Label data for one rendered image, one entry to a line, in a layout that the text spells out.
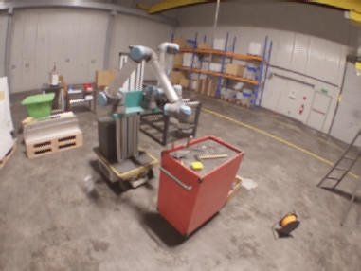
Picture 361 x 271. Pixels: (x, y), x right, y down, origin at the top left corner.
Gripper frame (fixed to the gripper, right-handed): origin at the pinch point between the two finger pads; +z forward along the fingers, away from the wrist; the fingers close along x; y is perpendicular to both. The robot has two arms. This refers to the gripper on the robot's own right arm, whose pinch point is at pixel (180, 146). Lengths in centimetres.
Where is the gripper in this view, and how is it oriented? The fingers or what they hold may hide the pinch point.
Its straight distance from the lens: 143.4
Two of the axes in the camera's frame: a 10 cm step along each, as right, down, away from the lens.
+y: -3.4, -4.1, 8.4
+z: -1.3, 9.1, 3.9
